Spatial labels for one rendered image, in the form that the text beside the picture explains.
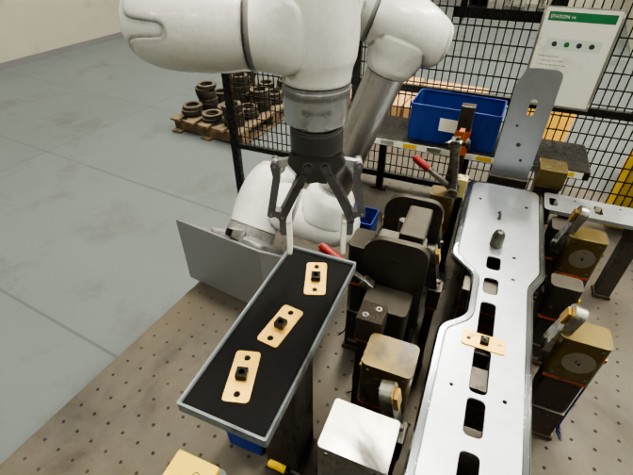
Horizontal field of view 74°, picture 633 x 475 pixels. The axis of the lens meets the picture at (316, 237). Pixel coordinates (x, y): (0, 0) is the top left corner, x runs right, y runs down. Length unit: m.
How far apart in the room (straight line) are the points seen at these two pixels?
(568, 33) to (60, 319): 2.54
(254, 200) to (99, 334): 1.38
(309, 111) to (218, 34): 0.14
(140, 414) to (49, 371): 1.22
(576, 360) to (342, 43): 0.75
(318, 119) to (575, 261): 0.89
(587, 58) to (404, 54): 0.78
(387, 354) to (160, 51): 0.58
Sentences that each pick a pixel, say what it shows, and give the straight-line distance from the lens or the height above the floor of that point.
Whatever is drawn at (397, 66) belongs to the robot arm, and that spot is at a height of 1.40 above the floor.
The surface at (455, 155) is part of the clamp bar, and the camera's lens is 1.19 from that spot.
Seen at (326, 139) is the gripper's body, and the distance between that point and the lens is 0.57.
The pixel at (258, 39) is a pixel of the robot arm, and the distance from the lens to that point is 0.53.
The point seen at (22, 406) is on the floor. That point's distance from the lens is 2.33.
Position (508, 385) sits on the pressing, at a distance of 0.90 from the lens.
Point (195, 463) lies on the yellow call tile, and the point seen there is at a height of 1.16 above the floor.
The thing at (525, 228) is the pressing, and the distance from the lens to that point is 1.29.
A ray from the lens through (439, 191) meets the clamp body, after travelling 1.26.
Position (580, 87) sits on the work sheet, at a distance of 1.72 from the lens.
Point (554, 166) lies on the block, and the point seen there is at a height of 1.06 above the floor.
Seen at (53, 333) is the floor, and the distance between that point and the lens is 2.55.
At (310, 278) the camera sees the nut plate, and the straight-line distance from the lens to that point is 0.77.
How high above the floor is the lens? 1.70
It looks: 38 degrees down
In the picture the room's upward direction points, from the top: straight up
